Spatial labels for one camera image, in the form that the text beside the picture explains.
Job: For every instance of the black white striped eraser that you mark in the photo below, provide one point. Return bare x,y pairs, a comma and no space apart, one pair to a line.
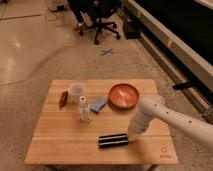
115,140

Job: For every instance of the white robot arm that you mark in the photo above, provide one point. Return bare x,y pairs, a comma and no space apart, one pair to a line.
150,107

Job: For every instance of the seated person legs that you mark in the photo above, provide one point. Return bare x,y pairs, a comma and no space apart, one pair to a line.
78,7

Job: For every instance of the clear plastic bottle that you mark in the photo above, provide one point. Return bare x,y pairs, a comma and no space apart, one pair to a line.
84,109

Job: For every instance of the black office chair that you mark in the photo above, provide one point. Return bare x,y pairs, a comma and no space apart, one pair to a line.
100,10

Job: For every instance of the small brown block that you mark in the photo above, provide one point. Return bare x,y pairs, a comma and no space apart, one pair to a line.
63,99

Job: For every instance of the clear plastic cup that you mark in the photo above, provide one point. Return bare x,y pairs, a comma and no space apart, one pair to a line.
75,91

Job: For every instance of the wooden table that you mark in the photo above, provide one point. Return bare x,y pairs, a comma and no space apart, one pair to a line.
61,137

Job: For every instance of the orange round bowl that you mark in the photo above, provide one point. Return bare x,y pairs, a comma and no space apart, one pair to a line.
123,95

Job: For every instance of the black bag on floor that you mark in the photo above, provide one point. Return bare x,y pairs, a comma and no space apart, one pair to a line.
131,31

